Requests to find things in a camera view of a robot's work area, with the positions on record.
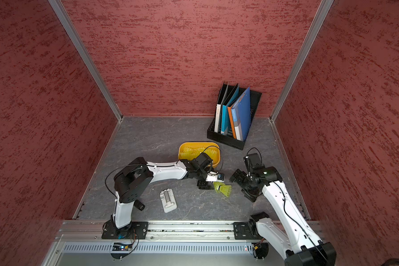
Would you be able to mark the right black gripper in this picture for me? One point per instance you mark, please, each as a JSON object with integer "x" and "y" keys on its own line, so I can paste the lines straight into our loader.
{"x": 251, "y": 194}

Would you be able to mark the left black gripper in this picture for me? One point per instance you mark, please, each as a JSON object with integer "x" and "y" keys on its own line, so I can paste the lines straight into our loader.
{"x": 204, "y": 185}

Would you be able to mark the yellow shuttlecock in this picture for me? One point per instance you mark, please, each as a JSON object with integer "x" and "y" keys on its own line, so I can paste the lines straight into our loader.
{"x": 188, "y": 153}
{"x": 213, "y": 154}
{"x": 217, "y": 186}
{"x": 225, "y": 189}

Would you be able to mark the yellow shuttlecock top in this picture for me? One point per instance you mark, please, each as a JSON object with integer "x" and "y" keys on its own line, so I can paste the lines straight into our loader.
{"x": 188, "y": 153}

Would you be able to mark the yellow plastic storage box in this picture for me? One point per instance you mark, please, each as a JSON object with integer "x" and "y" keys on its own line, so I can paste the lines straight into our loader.
{"x": 202, "y": 146}

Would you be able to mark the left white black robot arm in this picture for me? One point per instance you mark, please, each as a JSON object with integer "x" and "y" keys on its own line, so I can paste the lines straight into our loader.
{"x": 133, "y": 179}

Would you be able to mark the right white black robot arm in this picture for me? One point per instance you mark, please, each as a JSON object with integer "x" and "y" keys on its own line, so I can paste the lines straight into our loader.
{"x": 297, "y": 243}

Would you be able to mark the white phone stand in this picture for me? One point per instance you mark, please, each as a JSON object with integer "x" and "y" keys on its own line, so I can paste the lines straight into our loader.
{"x": 168, "y": 200}

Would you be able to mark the teal folder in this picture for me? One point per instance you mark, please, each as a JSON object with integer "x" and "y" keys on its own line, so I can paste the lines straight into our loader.
{"x": 230, "y": 98}

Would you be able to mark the blue folder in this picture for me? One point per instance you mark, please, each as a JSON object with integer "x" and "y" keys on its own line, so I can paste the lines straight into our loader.
{"x": 241, "y": 116}

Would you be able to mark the orange folder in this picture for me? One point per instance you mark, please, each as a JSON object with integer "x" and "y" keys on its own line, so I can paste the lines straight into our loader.
{"x": 232, "y": 121}

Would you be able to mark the black file rack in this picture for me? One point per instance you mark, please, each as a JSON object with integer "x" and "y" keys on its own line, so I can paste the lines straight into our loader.
{"x": 228, "y": 139}

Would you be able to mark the white folder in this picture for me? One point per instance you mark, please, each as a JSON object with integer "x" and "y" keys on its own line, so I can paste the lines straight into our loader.
{"x": 221, "y": 98}

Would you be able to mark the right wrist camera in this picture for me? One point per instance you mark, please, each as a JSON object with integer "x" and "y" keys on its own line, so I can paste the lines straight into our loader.
{"x": 253, "y": 162}

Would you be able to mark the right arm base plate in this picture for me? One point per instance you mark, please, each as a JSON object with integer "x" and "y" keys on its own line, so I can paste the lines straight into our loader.
{"x": 245, "y": 231}

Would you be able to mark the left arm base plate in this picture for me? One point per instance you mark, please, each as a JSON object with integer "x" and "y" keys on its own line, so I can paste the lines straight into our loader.
{"x": 136, "y": 230}

